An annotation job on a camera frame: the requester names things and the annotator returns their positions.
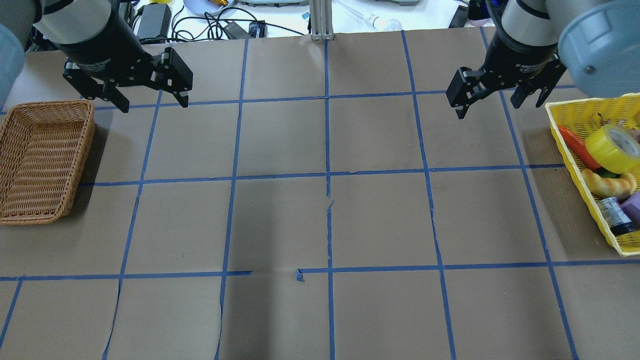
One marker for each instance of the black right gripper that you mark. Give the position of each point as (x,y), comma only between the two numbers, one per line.
(517,54)

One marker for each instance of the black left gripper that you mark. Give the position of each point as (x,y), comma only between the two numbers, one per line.
(106,49)

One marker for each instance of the yellow tape roll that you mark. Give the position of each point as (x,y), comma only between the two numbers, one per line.
(614,149)

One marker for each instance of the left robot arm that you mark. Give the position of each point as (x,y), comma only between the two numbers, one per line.
(59,21)

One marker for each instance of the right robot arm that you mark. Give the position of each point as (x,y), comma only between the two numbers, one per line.
(597,40)

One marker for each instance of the black power adapter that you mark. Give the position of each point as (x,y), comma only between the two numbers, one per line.
(153,23)

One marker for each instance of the white bowl with orange item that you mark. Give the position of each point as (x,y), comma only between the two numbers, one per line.
(200,7)

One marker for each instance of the orange toy carrot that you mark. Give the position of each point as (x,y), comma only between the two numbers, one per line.
(578,146)

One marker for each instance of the brown wicker basket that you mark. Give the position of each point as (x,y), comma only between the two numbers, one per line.
(44,149)

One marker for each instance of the yellow plastic basket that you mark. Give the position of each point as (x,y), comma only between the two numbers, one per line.
(583,117)

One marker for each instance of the white light bulb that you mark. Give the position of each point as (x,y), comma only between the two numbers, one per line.
(383,24)

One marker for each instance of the yellow toy croissant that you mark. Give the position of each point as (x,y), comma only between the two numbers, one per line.
(620,188)

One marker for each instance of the purple cube block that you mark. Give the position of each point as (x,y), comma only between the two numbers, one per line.
(631,207)

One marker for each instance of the small dark bottle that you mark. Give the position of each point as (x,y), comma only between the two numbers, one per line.
(618,222)

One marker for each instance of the aluminium frame post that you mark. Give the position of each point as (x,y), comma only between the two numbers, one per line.
(321,20)

